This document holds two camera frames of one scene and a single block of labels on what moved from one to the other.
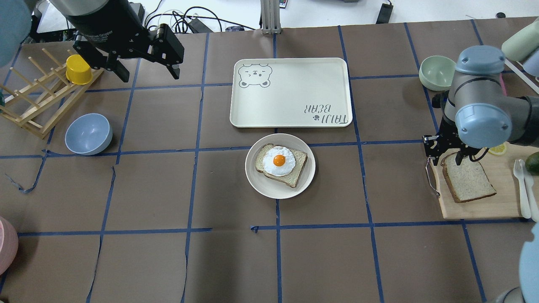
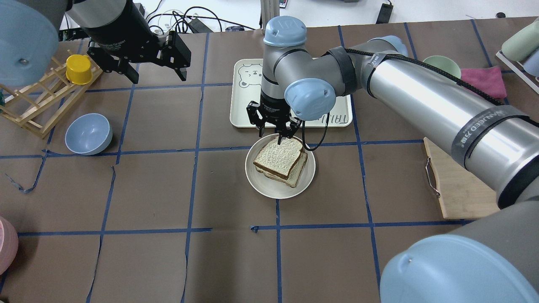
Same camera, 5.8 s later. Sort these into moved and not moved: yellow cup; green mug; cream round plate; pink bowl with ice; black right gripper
Moved: black right gripper
Not moved: pink bowl with ice; cream round plate; yellow cup; green mug
